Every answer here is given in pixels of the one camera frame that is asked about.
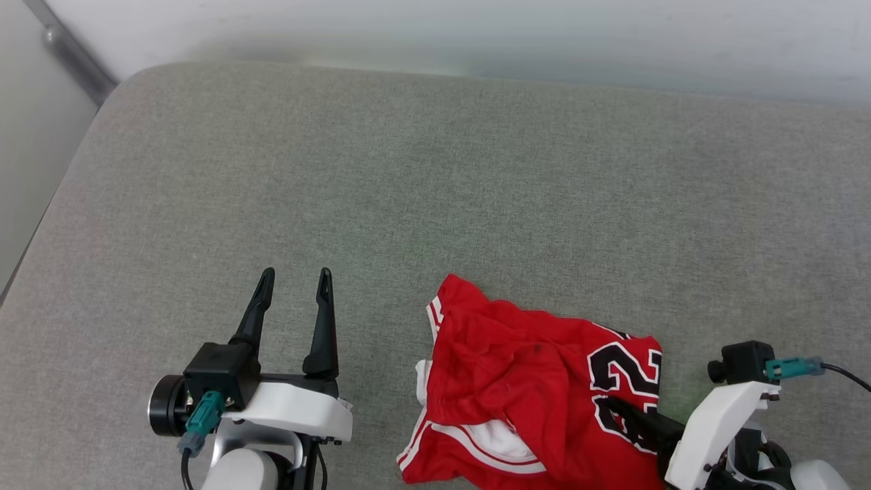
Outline red and white basketball jersey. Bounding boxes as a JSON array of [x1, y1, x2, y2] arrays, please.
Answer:
[[397, 274, 664, 490]]

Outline left black cable teal plug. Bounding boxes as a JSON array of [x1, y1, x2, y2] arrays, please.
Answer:
[[177, 391, 226, 490]]

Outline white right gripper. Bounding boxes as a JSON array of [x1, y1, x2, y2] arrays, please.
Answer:
[[602, 381, 781, 490]]

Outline right black cable teal plug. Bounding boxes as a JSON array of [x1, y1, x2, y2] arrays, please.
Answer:
[[765, 357, 871, 393]]

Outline black cable teal plug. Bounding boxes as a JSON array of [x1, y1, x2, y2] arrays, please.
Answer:
[[765, 357, 871, 393], [177, 391, 226, 490]]

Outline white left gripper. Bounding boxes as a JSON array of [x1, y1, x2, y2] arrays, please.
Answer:
[[223, 267, 354, 444]]

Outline grey fabric sofa cushion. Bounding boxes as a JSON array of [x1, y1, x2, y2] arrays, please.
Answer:
[[0, 61, 871, 490]]

